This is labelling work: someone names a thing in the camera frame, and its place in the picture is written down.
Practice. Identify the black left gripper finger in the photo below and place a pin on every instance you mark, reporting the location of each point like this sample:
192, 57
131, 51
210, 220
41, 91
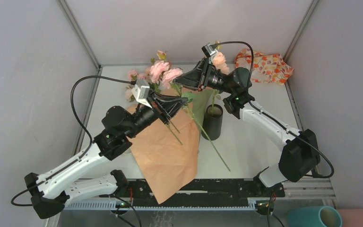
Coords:
167, 112
166, 101

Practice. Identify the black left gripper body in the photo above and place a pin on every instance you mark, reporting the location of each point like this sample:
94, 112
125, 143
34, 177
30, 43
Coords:
145, 117

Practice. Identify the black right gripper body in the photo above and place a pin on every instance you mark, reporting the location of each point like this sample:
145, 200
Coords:
215, 80

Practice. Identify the pink rose stem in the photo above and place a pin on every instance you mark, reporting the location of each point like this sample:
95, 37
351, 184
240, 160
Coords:
161, 72

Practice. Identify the peach rose stem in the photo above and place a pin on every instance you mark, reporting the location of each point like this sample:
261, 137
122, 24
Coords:
219, 61

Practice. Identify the orange wrapping paper sheet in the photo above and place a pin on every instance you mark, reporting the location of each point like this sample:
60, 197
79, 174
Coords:
167, 155

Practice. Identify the pink flower bouquet green wrap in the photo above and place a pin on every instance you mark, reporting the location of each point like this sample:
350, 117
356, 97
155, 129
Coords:
170, 125

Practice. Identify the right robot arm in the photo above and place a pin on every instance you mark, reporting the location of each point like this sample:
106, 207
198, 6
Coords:
299, 149

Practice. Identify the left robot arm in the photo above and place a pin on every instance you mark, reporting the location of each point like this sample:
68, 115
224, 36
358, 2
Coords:
56, 189

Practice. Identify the black conical vase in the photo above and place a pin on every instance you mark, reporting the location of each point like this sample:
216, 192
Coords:
212, 123

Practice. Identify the orange floral cloth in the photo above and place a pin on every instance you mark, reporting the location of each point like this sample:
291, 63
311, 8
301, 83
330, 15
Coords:
267, 68

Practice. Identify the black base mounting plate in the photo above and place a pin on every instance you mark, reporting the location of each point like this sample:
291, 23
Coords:
201, 193

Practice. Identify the teal cup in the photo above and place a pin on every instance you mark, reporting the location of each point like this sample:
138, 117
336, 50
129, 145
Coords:
314, 216

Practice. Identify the pink cup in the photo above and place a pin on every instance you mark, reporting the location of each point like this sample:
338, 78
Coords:
351, 217

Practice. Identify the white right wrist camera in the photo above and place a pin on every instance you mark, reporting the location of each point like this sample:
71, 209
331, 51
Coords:
210, 50

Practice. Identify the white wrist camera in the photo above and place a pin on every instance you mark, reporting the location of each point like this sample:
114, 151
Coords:
210, 50
140, 92

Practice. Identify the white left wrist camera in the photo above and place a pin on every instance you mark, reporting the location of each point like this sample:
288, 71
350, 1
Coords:
140, 92

